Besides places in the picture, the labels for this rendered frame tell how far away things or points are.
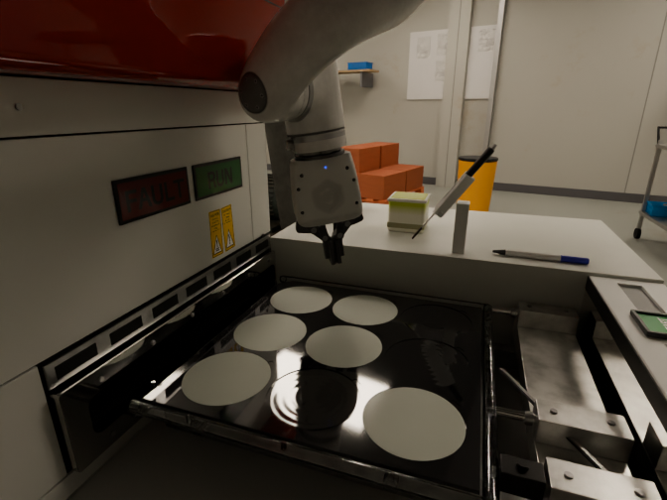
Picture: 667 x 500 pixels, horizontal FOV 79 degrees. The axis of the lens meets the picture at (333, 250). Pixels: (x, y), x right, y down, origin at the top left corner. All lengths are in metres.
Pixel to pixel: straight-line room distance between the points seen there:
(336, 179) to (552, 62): 6.23
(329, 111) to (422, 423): 0.39
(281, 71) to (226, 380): 0.35
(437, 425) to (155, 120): 0.45
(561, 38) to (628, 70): 0.93
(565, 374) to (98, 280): 0.55
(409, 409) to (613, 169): 6.41
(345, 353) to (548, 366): 0.26
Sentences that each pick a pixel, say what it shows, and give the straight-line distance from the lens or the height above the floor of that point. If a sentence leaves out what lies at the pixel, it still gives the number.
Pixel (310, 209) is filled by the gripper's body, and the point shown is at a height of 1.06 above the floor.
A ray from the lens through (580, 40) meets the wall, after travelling 6.76.
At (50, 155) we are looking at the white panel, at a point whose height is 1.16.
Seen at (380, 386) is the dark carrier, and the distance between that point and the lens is 0.49.
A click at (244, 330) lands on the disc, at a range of 0.60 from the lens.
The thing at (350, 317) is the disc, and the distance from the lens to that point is 0.62.
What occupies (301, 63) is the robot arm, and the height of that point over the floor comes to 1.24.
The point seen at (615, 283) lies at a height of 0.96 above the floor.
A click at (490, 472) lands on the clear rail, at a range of 0.42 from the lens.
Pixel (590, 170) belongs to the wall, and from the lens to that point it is 6.75.
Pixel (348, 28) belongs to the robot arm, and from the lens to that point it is 0.49.
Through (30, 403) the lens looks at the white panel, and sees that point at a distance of 0.48.
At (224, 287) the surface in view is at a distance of 0.65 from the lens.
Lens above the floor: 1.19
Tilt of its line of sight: 19 degrees down
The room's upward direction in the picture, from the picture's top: straight up
